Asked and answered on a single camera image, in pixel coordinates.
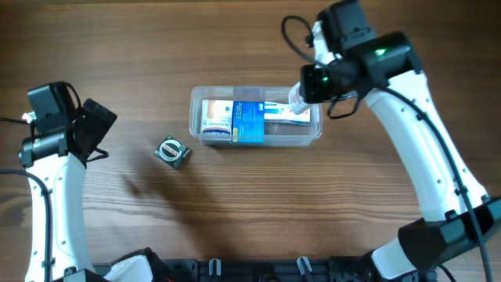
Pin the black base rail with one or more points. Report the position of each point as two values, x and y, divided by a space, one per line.
334 269

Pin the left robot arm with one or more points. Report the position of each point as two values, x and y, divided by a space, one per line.
54 160

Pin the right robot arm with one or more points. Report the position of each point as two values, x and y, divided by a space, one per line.
385 73

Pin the blue yellow VapoDrops box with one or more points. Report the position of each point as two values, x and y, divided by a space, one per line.
248 123

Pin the white green small box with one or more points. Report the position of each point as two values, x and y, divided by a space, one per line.
283 113

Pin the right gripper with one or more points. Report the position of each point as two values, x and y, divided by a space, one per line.
307 84

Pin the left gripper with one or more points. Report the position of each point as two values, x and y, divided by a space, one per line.
99 118

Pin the clear plastic container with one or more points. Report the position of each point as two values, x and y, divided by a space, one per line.
276 134

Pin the Hansaplast plaster box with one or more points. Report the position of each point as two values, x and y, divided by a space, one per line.
216 117

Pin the dark green round-logo box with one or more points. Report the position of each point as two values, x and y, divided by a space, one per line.
172 152

